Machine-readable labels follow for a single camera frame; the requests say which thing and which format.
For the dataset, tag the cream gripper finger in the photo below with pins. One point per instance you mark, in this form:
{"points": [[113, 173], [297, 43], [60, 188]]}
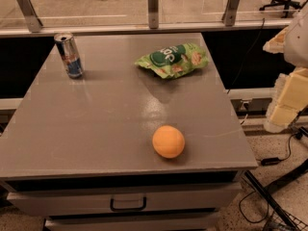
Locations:
{"points": [[276, 44], [290, 97]]}

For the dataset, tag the green rice chip bag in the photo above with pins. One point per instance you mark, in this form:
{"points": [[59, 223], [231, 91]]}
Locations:
{"points": [[174, 61]]}

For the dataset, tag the black office chair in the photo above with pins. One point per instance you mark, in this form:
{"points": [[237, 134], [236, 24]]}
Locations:
{"points": [[286, 4]]}

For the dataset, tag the black metal stand leg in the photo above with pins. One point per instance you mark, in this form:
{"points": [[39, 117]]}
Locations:
{"points": [[278, 184]]}

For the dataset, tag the orange fruit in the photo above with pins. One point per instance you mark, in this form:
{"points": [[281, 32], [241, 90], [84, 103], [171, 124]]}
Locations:
{"points": [[168, 142]]}

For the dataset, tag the red bull energy can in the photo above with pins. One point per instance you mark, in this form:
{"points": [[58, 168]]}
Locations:
{"points": [[67, 48]]}

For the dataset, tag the grey drawer cabinet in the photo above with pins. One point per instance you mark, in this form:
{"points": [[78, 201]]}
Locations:
{"points": [[73, 145]]}

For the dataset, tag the right metal railing bracket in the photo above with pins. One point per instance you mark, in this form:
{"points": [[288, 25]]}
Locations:
{"points": [[230, 13]]}

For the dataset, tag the metal railing bracket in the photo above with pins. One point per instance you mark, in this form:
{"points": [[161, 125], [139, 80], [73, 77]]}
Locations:
{"points": [[33, 22], [153, 14], [230, 13]]}

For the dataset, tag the black wire basket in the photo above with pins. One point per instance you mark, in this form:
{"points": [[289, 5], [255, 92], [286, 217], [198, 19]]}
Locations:
{"points": [[276, 223]]}

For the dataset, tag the middle metal railing bracket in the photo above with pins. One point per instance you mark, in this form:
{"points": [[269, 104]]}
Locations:
{"points": [[153, 14]]}

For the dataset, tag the black drawer handle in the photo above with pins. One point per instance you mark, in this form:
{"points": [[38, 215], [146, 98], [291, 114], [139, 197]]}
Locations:
{"points": [[128, 205]]}

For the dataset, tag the left metal railing bracket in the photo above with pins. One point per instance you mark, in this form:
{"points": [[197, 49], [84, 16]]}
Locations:
{"points": [[33, 22]]}

